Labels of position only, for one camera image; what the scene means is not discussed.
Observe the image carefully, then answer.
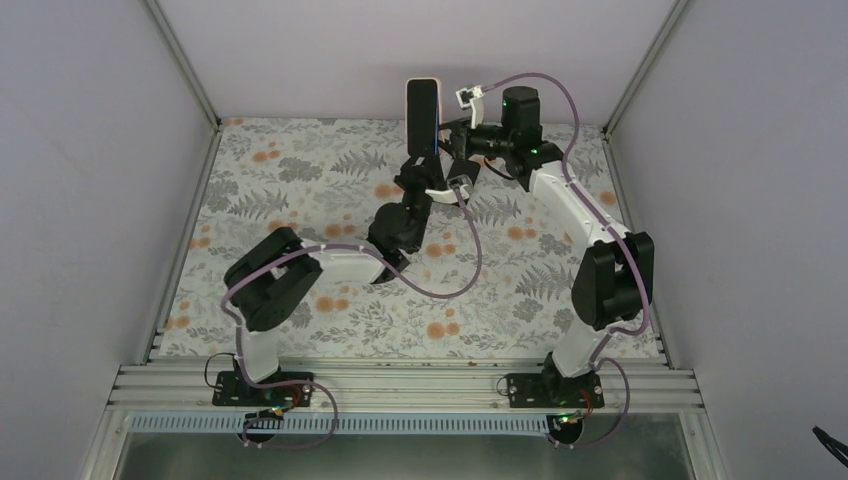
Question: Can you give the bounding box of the aluminium rail frame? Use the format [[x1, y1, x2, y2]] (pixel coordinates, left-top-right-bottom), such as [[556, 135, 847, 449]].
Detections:
[[107, 356, 705, 414]]

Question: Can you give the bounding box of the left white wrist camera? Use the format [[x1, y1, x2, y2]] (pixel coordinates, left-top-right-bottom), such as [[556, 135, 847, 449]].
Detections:
[[424, 174, 474, 205]]

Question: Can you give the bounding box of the black object at edge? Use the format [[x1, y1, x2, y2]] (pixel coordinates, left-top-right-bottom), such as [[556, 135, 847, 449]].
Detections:
[[812, 426, 848, 467]]

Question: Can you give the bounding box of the purple cable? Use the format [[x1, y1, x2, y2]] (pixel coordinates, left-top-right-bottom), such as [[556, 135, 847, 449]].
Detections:
[[473, 72, 654, 451], [218, 188, 485, 451]]

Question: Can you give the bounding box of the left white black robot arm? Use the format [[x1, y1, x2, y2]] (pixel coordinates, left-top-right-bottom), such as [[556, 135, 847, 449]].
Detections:
[[224, 156, 447, 405]]

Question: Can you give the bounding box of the floral patterned table mat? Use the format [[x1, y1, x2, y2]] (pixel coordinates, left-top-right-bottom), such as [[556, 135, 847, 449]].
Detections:
[[160, 117, 666, 362]]

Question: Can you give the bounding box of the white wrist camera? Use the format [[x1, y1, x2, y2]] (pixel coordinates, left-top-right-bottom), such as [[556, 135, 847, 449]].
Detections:
[[424, 174, 474, 205], [455, 85, 487, 130]]

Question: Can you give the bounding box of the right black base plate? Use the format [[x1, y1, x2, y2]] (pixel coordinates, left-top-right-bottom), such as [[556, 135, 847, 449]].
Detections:
[[505, 372, 605, 409]]

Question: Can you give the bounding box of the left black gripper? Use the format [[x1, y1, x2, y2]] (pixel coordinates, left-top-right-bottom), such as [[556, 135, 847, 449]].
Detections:
[[393, 140, 443, 250]]

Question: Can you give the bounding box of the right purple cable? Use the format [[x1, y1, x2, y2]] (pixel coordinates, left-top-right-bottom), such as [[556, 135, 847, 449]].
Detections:
[[473, 72, 654, 451]]

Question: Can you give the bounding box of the slotted cable duct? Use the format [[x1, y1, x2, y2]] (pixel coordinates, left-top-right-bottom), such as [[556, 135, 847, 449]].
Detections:
[[128, 412, 549, 436]]

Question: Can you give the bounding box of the pink phone case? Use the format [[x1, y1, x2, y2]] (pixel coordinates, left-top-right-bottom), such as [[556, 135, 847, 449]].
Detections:
[[404, 77, 444, 159]]

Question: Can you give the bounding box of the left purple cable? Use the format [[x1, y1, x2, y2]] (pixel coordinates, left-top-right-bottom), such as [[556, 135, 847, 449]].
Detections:
[[218, 188, 485, 451]]

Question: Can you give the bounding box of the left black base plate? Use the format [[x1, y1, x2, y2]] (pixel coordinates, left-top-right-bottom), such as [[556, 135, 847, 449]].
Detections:
[[212, 370, 314, 409]]

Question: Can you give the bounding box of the black phone-shaped object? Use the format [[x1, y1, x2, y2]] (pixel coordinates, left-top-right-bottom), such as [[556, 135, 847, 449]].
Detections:
[[446, 160, 481, 186]]

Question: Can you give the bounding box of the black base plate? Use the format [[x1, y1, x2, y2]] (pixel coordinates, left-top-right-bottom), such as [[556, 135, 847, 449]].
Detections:
[[212, 370, 314, 409], [505, 372, 605, 409]]

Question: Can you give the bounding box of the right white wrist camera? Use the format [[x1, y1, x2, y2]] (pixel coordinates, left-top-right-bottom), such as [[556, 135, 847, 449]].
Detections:
[[455, 85, 487, 130]]

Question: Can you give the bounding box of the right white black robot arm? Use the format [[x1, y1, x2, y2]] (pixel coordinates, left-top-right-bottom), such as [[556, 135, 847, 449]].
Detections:
[[447, 86, 655, 407]]

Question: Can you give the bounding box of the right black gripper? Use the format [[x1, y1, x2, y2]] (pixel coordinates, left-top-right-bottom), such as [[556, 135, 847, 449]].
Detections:
[[424, 118, 513, 162]]

